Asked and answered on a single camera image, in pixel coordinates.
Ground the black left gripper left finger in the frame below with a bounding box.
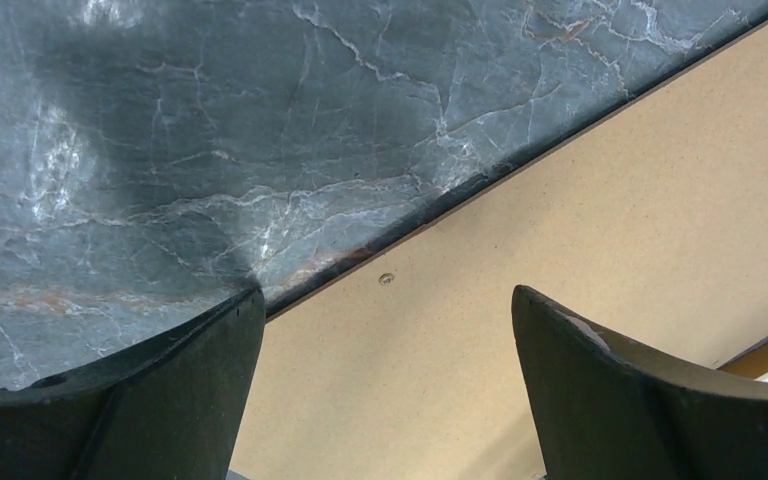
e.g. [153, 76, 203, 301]
[0, 289, 265, 479]

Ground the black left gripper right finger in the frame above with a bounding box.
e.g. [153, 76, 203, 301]
[511, 285, 768, 479]

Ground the brown backing board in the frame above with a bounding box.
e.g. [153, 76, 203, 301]
[231, 22, 768, 479]

